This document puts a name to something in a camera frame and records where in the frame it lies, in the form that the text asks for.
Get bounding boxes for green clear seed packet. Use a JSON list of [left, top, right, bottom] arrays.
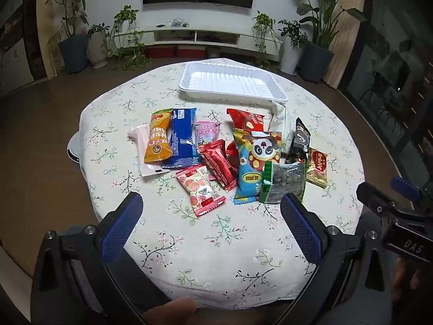
[[259, 161, 307, 204]]

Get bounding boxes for white plastic tray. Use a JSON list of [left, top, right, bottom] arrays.
[[178, 61, 289, 104]]

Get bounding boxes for round floral-cloth table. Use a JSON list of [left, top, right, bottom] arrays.
[[78, 57, 366, 310]]

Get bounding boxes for black snack packet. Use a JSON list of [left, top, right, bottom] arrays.
[[286, 117, 311, 165]]

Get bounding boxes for tall leafy plant grey pot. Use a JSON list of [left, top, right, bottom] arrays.
[[44, 0, 90, 74]]

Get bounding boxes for long red snack packet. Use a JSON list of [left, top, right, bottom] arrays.
[[197, 140, 238, 191]]

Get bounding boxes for pale pink snack packet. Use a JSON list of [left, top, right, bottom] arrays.
[[127, 124, 170, 177]]

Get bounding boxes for person's left hand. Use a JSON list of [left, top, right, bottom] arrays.
[[142, 297, 198, 325]]

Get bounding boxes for panda print snack packet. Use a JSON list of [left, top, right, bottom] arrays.
[[232, 128, 283, 205]]

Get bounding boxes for wide red snack packet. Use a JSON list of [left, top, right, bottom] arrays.
[[226, 108, 268, 133]]

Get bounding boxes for trailing green plant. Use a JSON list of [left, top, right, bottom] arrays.
[[252, 12, 283, 72], [110, 5, 151, 72]]

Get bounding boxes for white side cabinet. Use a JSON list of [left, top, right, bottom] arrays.
[[0, 0, 34, 90]]

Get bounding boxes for person's right hand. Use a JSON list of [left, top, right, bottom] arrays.
[[394, 259, 430, 303]]

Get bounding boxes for small plant beige pot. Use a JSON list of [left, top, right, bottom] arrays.
[[87, 24, 110, 69]]

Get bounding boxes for white round stool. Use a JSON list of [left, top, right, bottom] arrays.
[[67, 131, 82, 165]]

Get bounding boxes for tangled cables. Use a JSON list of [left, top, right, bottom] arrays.
[[156, 18, 190, 28]]

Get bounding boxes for bushy plant white pot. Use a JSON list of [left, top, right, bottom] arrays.
[[278, 19, 308, 76]]

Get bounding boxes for glass sliding door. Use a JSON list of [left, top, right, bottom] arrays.
[[338, 0, 433, 190]]

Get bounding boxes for white snack packet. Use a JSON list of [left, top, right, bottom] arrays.
[[269, 101, 292, 143]]

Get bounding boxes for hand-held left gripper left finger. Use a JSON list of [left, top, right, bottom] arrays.
[[32, 191, 144, 292]]

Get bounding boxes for blue snack packet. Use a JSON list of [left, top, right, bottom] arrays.
[[162, 107, 202, 170]]

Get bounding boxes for small pink snack packet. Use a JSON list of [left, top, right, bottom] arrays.
[[193, 121, 221, 150]]

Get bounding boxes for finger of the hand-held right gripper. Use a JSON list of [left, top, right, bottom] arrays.
[[356, 182, 406, 224], [391, 176, 423, 210]]

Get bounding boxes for orange snack packet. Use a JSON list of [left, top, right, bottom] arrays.
[[144, 108, 174, 164]]

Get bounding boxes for beige curtain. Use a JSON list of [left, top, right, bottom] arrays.
[[326, 0, 368, 90]]

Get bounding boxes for broad leaf plant grey pot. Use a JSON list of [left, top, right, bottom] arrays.
[[283, 0, 368, 83]]

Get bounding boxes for white television cabinet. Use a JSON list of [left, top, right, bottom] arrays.
[[111, 24, 283, 63]]

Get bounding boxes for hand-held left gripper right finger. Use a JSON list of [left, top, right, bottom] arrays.
[[281, 193, 396, 293]]

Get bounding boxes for red white fruit-print packet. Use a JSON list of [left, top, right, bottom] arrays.
[[175, 163, 227, 218]]

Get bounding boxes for red storage box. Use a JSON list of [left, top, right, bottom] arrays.
[[176, 45, 205, 58], [147, 45, 175, 58]]

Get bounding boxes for gold red snack packet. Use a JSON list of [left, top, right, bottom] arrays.
[[305, 148, 329, 189]]

